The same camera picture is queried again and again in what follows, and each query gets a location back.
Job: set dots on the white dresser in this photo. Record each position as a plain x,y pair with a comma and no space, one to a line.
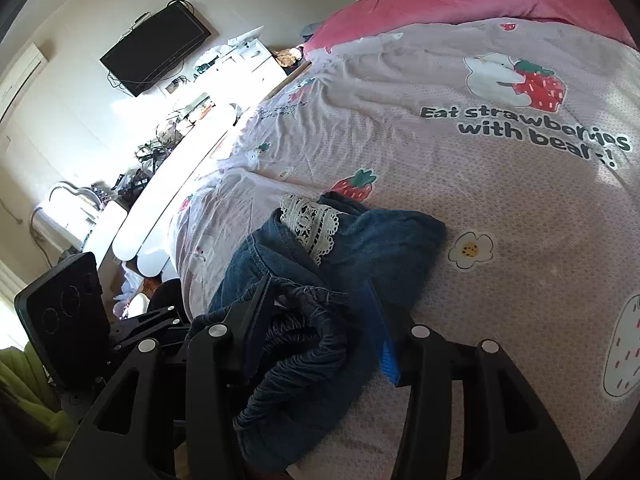
250,57

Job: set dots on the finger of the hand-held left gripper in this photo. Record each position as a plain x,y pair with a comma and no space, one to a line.
165,336
150,316

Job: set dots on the white air conditioner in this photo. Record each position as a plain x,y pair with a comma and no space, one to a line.
20,82

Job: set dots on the cluttered desk items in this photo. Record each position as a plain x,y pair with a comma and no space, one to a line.
165,145

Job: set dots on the pink fleece blanket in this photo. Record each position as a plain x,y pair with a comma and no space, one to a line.
450,0

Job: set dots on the white chair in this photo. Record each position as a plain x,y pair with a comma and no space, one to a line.
70,210

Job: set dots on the pink strawberry print bedsheet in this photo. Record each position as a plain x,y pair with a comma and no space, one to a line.
500,200

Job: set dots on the black flat television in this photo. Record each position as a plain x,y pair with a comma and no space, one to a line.
155,47

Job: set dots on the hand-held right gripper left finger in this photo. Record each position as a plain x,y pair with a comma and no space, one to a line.
257,325

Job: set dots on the blue denim pants lace trim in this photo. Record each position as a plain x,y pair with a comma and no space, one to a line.
390,240

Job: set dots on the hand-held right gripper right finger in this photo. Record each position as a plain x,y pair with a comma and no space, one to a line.
387,355

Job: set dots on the brown floral cloth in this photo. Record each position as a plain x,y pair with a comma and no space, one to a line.
288,56

